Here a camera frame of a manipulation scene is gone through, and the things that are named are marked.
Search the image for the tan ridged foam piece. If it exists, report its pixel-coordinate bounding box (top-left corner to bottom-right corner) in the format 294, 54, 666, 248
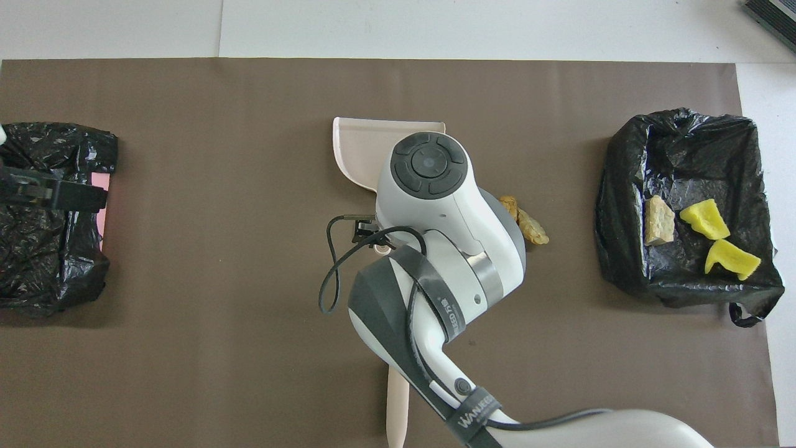
517, 208, 550, 245

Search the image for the dark ribbed device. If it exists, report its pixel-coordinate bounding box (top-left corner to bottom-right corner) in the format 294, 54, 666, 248
740, 0, 796, 35

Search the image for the black bag bin pink box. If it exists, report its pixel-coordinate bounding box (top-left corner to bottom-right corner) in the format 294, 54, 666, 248
0, 122, 119, 318

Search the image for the beige plastic dustpan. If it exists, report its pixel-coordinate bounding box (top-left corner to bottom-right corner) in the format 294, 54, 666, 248
332, 116, 447, 253

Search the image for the notched yellow sponge piece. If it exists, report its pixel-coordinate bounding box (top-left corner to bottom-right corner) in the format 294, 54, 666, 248
704, 239, 762, 281

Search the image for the orange striped sponge piece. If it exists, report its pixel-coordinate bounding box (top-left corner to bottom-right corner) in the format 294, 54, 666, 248
644, 195, 676, 246

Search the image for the black trash bag bin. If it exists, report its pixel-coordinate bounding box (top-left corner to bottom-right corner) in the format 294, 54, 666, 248
594, 108, 785, 329

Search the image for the brown paper table mat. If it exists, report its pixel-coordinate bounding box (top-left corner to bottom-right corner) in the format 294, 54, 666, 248
0, 58, 780, 448

